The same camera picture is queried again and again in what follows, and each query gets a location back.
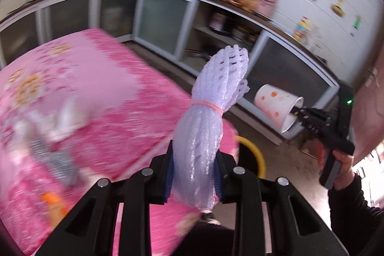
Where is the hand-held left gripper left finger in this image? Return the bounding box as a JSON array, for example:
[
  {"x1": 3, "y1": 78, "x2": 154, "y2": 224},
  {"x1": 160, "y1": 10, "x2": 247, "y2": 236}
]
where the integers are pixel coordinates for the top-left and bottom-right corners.
[{"x1": 36, "y1": 139, "x2": 174, "y2": 256}]

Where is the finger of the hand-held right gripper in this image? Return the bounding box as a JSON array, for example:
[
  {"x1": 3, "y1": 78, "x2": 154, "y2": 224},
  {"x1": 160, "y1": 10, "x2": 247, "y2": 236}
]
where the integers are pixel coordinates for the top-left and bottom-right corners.
[
  {"x1": 295, "y1": 116, "x2": 333, "y2": 133},
  {"x1": 290, "y1": 105, "x2": 330, "y2": 121}
]

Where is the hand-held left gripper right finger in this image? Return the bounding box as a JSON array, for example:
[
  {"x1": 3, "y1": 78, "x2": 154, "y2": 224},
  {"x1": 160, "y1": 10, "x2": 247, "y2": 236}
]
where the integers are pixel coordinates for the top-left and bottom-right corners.
[{"x1": 211, "y1": 151, "x2": 350, "y2": 256}]

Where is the white orange-dotted paper cup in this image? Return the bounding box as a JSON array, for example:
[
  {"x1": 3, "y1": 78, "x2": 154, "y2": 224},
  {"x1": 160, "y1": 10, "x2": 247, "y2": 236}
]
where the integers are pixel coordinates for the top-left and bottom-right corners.
[{"x1": 253, "y1": 83, "x2": 304, "y2": 133}]

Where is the yellow-rimmed black trash bin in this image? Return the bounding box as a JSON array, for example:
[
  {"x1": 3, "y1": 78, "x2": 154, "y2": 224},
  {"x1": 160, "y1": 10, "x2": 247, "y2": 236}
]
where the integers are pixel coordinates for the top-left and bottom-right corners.
[{"x1": 235, "y1": 136, "x2": 267, "y2": 179}]

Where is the white foam fruit net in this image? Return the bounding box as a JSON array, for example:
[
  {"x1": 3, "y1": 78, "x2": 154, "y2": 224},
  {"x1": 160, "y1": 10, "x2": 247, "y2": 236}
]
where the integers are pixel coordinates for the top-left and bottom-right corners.
[{"x1": 171, "y1": 45, "x2": 251, "y2": 210}]

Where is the person's right forearm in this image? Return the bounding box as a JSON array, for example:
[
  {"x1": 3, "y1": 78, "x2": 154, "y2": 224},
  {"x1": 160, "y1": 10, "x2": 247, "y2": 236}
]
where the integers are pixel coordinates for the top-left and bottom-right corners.
[{"x1": 327, "y1": 172, "x2": 384, "y2": 256}]

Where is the person's right hand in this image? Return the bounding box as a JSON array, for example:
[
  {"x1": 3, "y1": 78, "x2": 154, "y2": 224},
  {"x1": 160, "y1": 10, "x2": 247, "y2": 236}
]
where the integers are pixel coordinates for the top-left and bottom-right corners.
[{"x1": 333, "y1": 149, "x2": 356, "y2": 189}]

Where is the yellow dish soap bottle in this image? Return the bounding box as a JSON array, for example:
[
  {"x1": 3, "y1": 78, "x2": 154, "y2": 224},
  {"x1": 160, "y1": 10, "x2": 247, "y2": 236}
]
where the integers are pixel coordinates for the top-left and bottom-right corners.
[{"x1": 294, "y1": 18, "x2": 309, "y2": 41}]

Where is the crumpled white tissue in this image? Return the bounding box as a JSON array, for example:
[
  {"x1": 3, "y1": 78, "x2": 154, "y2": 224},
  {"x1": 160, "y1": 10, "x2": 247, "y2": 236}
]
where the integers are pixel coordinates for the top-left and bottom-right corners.
[{"x1": 48, "y1": 97, "x2": 93, "y2": 137}]

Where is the pink floral tablecloth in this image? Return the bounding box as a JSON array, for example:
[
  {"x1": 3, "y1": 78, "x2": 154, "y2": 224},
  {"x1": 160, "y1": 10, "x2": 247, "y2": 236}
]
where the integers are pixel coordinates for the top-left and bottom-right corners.
[{"x1": 0, "y1": 28, "x2": 240, "y2": 256}]

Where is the white-framed kitchen cabinet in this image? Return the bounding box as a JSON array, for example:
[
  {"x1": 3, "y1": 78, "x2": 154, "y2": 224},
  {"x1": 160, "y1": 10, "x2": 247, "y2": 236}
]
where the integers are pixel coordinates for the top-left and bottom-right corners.
[{"x1": 0, "y1": 0, "x2": 341, "y2": 145}]

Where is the green wall sticker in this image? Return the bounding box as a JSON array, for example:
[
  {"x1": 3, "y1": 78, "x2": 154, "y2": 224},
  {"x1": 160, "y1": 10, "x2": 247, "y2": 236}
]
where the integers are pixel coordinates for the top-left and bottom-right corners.
[{"x1": 351, "y1": 16, "x2": 362, "y2": 37}]

